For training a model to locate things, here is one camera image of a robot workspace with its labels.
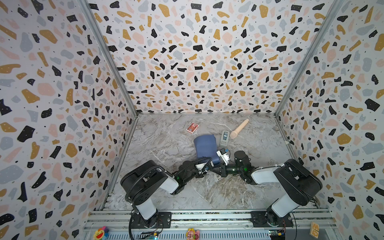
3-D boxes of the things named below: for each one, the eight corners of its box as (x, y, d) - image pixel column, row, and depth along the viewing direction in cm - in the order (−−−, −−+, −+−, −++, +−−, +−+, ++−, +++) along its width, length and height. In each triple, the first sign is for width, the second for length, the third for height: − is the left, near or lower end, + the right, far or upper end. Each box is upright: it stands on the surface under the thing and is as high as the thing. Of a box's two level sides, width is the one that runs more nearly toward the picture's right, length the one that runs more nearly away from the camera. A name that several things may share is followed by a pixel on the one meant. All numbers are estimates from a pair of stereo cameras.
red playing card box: (186, 130, 114) (186, 128, 112) (193, 123, 118) (193, 121, 117) (192, 133, 112) (192, 131, 110) (199, 127, 116) (199, 125, 114)
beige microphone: (228, 137, 110) (229, 133, 107) (246, 121, 121) (247, 117, 118) (232, 140, 109) (233, 137, 105) (250, 123, 119) (251, 120, 116)
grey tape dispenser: (219, 145, 105) (220, 142, 101) (222, 133, 112) (222, 129, 109) (227, 147, 104) (227, 144, 100) (229, 134, 111) (230, 131, 108)
